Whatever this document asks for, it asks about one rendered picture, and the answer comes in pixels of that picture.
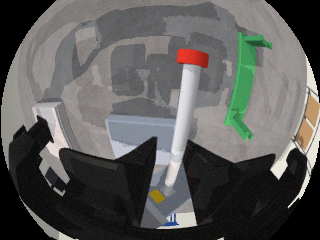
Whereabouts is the white pin with red head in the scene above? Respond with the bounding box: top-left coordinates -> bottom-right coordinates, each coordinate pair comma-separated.
163,49 -> 209,196

